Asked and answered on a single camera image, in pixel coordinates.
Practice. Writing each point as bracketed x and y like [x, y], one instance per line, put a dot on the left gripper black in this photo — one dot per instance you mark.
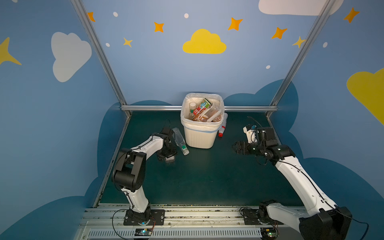
[167, 154]

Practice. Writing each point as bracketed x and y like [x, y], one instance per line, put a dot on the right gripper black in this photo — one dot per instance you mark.
[245, 147]

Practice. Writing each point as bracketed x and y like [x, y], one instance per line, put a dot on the clear bottle green cap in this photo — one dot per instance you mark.
[180, 141]

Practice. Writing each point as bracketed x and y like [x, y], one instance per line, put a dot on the white bottle red cap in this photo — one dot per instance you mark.
[223, 126]

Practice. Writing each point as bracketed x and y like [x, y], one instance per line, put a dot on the clear bottle green band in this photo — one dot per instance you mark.
[192, 107]

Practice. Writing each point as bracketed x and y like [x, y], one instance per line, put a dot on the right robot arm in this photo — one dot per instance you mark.
[322, 219]

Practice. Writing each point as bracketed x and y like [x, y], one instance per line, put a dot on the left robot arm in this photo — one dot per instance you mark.
[130, 170]

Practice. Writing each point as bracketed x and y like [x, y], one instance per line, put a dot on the white plastic trash bin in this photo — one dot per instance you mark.
[199, 133]

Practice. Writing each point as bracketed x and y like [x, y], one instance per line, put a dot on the left controller board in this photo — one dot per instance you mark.
[143, 232]

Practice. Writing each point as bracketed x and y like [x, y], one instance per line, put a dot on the controller board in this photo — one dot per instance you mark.
[143, 232]
[268, 234]

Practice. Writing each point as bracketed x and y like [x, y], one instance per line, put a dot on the right controller board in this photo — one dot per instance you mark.
[268, 234]

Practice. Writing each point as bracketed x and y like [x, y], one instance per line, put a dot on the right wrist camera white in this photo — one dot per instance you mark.
[251, 133]

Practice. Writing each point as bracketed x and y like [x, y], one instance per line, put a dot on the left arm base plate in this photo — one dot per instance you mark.
[149, 217]

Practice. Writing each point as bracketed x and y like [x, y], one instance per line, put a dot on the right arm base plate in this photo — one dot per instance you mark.
[251, 217]

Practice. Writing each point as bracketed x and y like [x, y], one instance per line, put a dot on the aluminium rail frame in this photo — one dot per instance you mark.
[181, 223]

